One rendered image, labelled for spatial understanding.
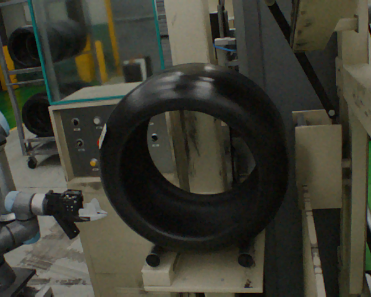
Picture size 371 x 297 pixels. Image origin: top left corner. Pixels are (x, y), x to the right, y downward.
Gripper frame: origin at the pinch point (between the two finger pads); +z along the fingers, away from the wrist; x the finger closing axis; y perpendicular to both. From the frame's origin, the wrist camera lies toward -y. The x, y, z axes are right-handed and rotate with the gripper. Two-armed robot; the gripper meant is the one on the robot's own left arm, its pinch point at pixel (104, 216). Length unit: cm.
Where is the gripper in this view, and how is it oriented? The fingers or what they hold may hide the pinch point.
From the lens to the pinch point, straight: 145.0
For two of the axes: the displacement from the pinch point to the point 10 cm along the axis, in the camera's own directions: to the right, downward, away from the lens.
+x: 1.9, -3.4, 9.2
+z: 9.8, 0.6, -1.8
